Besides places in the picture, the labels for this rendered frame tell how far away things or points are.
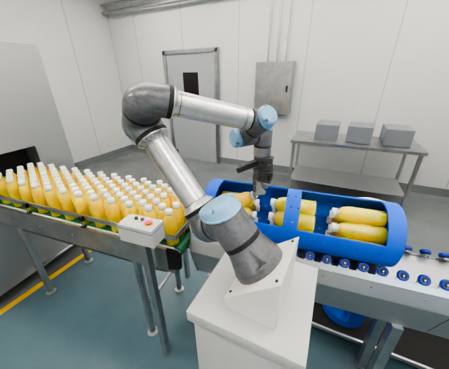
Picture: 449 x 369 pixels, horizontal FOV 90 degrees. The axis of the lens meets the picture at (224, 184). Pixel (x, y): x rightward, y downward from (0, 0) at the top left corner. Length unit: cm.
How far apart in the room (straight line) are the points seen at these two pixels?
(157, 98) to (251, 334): 66
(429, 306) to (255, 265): 90
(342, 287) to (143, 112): 111
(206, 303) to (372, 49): 401
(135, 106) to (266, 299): 61
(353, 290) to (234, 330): 74
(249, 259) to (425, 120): 403
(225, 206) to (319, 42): 385
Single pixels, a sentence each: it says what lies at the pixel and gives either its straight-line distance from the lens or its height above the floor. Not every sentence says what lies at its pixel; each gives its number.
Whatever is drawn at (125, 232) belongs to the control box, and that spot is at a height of 106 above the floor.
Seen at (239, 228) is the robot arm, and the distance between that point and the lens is 61.
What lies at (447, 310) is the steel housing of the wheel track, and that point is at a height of 86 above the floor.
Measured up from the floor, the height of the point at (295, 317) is 115.
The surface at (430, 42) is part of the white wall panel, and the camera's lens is 436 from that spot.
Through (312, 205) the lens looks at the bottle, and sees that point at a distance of 113.
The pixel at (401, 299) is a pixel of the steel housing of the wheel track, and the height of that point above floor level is 86.
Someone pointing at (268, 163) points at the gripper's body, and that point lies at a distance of 101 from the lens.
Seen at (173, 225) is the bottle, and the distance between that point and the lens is 124.
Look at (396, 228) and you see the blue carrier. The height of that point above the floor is 119.
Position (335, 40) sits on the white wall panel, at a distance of 427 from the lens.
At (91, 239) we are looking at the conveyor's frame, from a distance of 168.
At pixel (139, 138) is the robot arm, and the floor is 157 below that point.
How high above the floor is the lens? 174
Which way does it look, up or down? 25 degrees down
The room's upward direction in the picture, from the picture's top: 1 degrees counter-clockwise
